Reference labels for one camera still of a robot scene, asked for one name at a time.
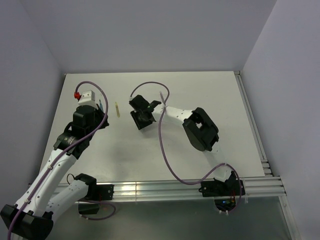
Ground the yellow highlighter pen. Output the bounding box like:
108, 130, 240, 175
115, 102, 121, 118

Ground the blue highlighter pen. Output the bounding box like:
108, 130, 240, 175
99, 99, 104, 112

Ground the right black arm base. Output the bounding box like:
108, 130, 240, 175
198, 180, 237, 212

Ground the aluminium rail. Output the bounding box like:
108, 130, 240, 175
23, 176, 287, 208
234, 71, 301, 240

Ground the purple highlighter pen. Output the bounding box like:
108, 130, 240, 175
159, 91, 165, 105

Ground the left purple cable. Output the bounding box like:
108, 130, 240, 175
4, 80, 117, 240

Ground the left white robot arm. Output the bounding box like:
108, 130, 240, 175
0, 105, 109, 240

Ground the aluminium right side rail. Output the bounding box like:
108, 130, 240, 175
234, 71, 301, 240

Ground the aluminium front rail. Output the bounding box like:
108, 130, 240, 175
23, 176, 287, 208

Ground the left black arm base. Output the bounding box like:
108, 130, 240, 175
78, 184, 114, 216

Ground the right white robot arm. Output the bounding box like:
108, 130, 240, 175
129, 94, 246, 198

